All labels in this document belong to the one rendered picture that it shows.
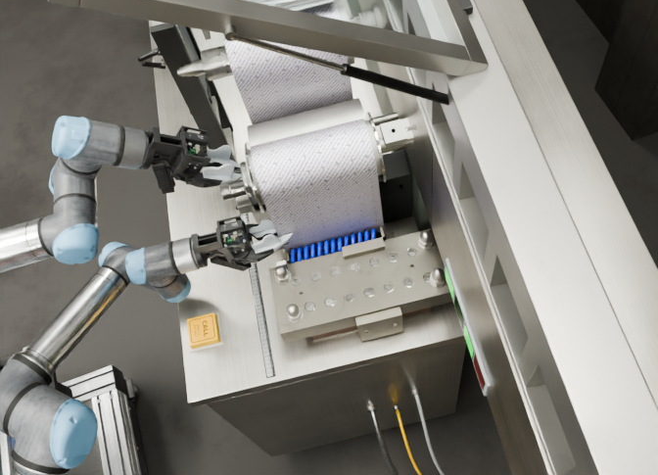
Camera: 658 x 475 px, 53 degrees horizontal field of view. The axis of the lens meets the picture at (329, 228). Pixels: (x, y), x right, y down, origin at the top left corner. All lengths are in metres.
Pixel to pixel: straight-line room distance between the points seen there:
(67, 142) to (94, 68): 2.38
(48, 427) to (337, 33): 0.94
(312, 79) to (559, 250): 0.78
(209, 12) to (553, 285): 0.49
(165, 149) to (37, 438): 0.60
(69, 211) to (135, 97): 2.15
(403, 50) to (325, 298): 0.73
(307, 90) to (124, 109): 1.98
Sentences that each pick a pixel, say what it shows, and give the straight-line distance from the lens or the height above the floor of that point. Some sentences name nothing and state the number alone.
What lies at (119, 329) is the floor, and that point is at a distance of 2.78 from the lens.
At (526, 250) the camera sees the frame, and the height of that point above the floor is 1.65.
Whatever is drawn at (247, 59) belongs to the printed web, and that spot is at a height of 1.38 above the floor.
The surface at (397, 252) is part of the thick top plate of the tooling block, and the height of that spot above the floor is 1.03.
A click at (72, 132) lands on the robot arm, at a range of 1.24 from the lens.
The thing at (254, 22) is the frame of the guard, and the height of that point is 1.84.
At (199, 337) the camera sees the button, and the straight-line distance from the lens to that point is 1.61.
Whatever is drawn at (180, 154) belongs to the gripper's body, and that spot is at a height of 1.38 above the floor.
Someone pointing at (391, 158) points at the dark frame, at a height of 1.10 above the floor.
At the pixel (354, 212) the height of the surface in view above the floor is 1.12.
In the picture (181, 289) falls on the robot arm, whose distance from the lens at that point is 1.58.
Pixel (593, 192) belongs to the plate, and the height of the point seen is 1.44.
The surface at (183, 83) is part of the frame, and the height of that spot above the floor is 1.28.
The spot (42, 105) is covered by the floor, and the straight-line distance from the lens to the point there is 3.58.
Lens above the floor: 2.37
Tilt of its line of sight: 61 degrees down
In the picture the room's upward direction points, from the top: 16 degrees counter-clockwise
